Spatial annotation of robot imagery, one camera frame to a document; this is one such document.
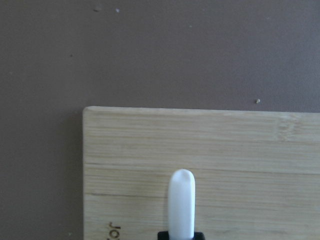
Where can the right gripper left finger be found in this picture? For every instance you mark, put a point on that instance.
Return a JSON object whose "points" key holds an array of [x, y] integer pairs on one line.
{"points": [[163, 235]]}

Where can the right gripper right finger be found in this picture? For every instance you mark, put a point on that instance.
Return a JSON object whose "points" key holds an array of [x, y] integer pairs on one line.
{"points": [[198, 236]]}

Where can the white ceramic spoon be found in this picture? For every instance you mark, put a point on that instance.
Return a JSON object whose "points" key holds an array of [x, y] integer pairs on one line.
{"points": [[181, 205]]}

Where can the wooden cutting board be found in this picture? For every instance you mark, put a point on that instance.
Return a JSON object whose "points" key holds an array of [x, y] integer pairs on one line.
{"points": [[257, 173]]}

